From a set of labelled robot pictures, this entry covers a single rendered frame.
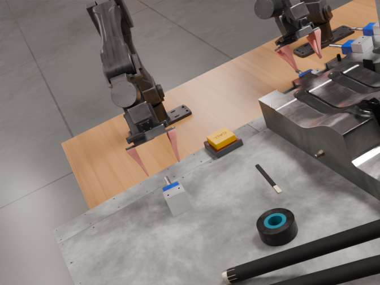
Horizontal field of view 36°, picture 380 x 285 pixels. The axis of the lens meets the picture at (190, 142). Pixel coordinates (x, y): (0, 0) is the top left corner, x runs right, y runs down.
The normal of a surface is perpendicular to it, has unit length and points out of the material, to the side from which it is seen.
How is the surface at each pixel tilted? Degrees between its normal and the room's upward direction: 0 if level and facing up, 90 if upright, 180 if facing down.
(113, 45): 21
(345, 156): 90
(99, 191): 0
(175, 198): 90
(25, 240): 0
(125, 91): 60
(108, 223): 0
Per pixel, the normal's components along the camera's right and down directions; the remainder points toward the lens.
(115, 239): -0.32, -0.81
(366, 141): 0.36, 0.27
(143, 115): 0.08, -0.04
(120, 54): -0.25, -0.58
